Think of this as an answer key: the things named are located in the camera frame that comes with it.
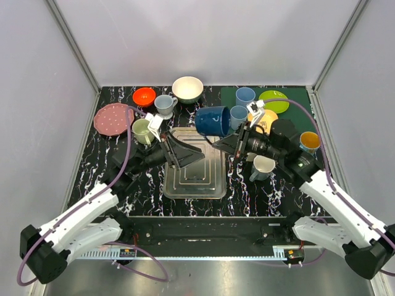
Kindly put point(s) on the blue plastic tumbler front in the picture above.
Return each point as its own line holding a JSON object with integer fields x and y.
{"x": 238, "y": 114}

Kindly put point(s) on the blue plastic tumbler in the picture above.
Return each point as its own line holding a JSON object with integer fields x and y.
{"x": 238, "y": 114}
{"x": 244, "y": 96}

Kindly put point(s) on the silver metal tray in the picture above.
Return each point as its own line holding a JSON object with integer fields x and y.
{"x": 204, "y": 179}

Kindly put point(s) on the aluminium frame post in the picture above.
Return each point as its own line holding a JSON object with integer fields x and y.
{"x": 347, "y": 30}
{"x": 61, "y": 22}

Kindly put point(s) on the dark blue mug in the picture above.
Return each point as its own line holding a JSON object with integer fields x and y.
{"x": 213, "y": 121}

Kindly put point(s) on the light green mug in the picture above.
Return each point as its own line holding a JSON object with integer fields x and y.
{"x": 141, "y": 132}

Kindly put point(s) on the left aluminium frame post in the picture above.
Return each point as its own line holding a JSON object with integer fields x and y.
{"x": 61, "y": 22}

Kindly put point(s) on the lime green plate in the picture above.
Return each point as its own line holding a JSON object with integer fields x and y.
{"x": 275, "y": 106}

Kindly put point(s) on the orange red bowl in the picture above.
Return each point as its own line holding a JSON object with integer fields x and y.
{"x": 144, "y": 97}

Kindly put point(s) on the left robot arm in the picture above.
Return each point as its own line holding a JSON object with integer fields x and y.
{"x": 50, "y": 248}

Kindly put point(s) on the light blue footed cup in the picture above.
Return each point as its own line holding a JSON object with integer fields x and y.
{"x": 164, "y": 105}

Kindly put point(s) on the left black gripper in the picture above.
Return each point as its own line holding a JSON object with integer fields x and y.
{"x": 170, "y": 151}

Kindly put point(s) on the blue butterfly mug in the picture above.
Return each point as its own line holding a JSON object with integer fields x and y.
{"x": 309, "y": 142}

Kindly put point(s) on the grey slotted cable duct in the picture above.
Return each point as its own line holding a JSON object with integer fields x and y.
{"x": 114, "y": 253}

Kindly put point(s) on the pink dotted plate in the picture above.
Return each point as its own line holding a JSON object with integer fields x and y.
{"x": 111, "y": 119}

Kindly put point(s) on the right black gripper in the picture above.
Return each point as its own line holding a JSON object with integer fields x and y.
{"x": 236, "y": 143}

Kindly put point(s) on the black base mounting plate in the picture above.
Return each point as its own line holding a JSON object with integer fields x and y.
{"x": 207, "y": 236}

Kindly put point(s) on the dark green mat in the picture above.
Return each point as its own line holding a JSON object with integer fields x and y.
{"x": 296, "y": 93}

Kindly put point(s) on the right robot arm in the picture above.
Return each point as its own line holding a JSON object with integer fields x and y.
{"x": 365, "y": 242}

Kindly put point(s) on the blue plastic tumbler rear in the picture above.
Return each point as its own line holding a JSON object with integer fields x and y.
{"x": 244, "y": 96}

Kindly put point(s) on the large white bowl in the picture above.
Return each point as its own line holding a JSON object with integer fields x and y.
{"x": 187, "y": 89}

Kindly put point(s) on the right aluminium frame post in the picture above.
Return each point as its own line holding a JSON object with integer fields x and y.
{"x": 347, "y": 30}

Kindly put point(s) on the grey blue mug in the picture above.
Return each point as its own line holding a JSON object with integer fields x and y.
{"x": 261, "y": 168}

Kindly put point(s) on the yellow square plate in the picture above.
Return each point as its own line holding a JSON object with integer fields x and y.
{"x": 266, "y": 121}

